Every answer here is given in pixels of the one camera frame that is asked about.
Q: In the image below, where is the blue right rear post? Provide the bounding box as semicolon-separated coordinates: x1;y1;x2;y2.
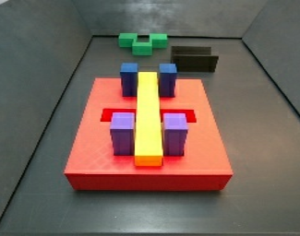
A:
158;64;176;97

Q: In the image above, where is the yellow long bar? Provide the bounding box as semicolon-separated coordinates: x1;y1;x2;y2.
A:
134;72;163;166

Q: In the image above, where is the black fixture stand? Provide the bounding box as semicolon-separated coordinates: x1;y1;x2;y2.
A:
170;46;218;73

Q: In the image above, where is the purple right front post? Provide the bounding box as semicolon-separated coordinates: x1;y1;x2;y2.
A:
163;113;187;156

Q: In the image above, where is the blue post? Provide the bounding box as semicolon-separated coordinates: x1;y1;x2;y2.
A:
158;64;176;97
119;63;138;97

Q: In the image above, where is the purple left front post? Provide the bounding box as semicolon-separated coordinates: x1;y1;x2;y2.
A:
110;112;134;156

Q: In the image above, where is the purple post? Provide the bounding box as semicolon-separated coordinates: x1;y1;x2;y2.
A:
110;112;134;156
163;113;187;156

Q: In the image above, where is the red base board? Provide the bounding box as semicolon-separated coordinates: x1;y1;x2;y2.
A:
64;78;233;191

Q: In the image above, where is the blue left rear post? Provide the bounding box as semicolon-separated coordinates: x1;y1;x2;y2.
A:
119;63;138;97

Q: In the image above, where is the green stepped block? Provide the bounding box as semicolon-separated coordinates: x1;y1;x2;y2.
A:
118;33;167;56

